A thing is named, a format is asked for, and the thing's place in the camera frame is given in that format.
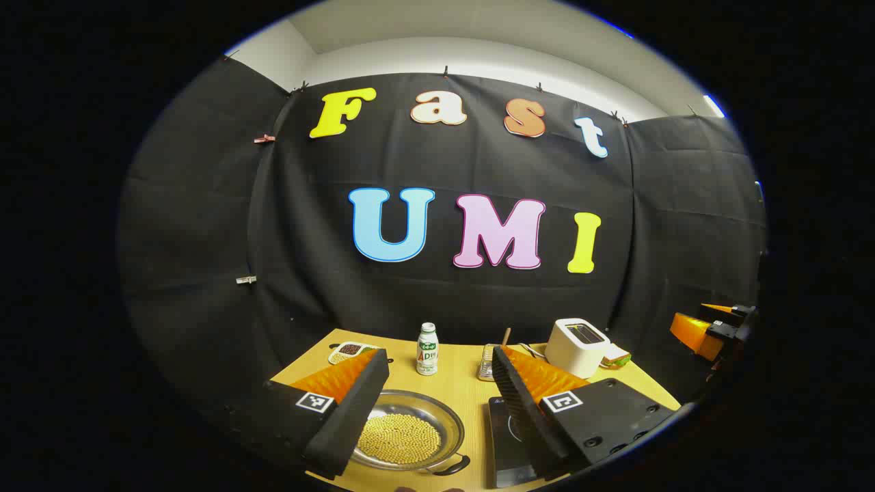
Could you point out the clear utensil holder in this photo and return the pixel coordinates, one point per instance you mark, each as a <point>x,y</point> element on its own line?
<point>486,365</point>

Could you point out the sandwich with lettuce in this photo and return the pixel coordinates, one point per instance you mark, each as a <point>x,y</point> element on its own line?
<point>615,355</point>

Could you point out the white drink bottle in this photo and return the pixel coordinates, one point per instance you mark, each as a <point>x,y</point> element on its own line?
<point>427,355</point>

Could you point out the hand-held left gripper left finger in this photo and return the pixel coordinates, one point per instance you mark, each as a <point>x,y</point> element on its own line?
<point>355,410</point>

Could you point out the black backdrop cloth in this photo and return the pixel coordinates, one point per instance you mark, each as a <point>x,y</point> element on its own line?
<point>205,205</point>

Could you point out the white toaster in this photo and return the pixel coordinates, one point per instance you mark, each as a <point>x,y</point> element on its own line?
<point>574,352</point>

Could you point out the black induction cooktop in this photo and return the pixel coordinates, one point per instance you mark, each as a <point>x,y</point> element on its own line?
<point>502,444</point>

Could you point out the white divided bean dish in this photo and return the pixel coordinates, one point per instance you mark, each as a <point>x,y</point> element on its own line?
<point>345,352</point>

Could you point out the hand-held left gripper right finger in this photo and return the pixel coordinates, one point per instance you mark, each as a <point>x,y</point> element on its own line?
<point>523,417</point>

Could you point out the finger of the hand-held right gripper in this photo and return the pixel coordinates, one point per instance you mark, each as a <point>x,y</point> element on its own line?
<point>718,309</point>
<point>694,335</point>

